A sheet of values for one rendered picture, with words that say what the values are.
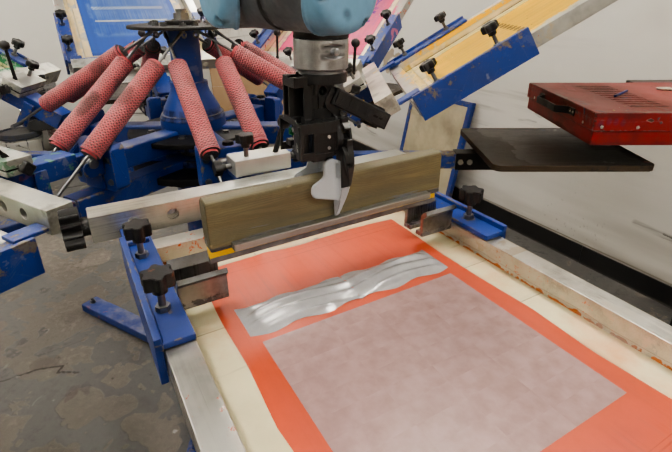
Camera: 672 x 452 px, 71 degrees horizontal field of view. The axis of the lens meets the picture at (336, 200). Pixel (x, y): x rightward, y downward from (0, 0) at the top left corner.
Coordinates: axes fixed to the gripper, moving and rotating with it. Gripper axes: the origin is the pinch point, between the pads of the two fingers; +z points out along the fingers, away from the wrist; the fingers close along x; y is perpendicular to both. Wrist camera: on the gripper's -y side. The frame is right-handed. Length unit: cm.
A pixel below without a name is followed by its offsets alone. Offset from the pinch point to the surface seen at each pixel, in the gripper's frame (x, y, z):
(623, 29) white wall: -76, -200, -16
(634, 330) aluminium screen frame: 35.0, -25.8, 10.8
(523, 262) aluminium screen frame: 16.9, -25.8, 9.9
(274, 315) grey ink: 5.9, 13.2, 13.0
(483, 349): 25.7, -8.2, 13.5
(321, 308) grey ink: 7.6, 6.4, 13.2
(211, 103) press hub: -81, -5, 0
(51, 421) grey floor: -97, 59, 109
